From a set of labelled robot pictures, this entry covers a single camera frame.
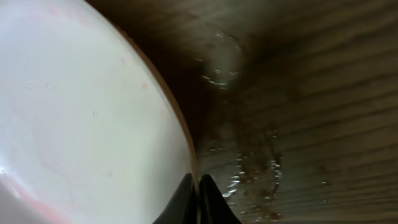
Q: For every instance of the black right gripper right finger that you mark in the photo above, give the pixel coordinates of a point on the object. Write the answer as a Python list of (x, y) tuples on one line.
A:
[(213, 206)]

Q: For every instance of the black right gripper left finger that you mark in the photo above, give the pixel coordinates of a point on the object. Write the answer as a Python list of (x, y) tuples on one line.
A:
[(182, 207)]

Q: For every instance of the white plate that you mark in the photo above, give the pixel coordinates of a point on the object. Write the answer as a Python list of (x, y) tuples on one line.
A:
[(90, 132)]

